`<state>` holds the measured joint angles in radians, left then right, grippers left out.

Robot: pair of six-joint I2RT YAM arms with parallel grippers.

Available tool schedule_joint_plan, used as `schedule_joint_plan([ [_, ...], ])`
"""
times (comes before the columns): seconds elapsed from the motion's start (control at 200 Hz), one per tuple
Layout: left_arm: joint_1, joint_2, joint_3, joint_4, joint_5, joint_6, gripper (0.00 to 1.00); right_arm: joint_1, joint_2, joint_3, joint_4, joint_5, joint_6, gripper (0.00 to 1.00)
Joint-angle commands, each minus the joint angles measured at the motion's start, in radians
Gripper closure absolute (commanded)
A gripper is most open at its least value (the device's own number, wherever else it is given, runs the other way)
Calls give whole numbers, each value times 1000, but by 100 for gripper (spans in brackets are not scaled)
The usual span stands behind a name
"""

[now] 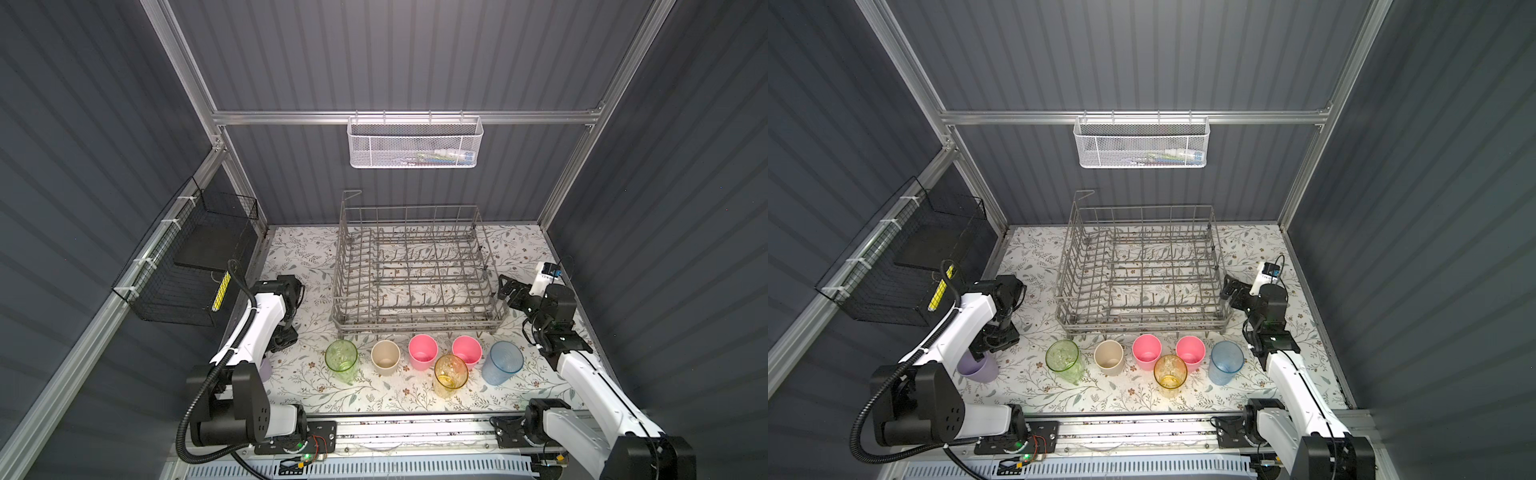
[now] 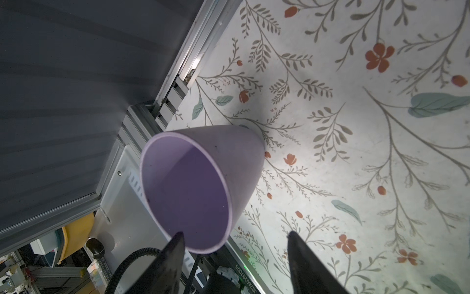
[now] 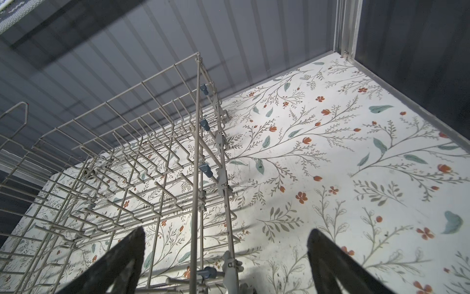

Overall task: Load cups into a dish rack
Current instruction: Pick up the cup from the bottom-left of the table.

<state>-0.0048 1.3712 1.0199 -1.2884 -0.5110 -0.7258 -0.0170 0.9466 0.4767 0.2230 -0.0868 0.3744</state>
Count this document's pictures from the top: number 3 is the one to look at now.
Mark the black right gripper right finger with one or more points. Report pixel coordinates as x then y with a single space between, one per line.
333 268

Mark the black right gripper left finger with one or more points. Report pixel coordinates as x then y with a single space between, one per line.
117 272

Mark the floral table mat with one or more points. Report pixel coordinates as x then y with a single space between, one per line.
325 147

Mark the grey wire dish rack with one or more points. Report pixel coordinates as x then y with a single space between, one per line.
153 156

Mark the white mesh wall basket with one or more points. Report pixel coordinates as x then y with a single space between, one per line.
12 11

